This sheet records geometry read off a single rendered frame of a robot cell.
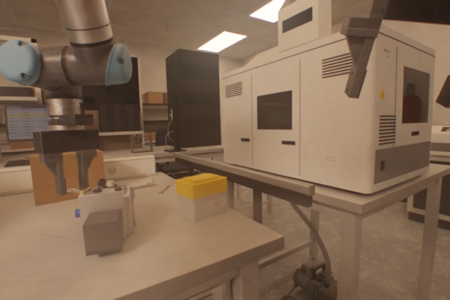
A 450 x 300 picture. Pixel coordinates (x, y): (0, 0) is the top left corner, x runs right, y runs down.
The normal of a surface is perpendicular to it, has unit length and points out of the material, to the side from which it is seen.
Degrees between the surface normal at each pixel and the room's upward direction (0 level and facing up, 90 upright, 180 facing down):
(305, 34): 90
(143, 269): 0
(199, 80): 90
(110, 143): 90
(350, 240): 90
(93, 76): 135
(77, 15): 125
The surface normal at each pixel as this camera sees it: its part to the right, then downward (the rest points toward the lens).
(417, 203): -0.84, 0.08
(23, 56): 0.09, 0.11
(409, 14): -0.18, 0.50
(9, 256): -0.03, -0.99
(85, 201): 0.34, 0.09
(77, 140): 0.83, 0.04
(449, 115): -0.81, 0.33
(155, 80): 0.53, 0.07
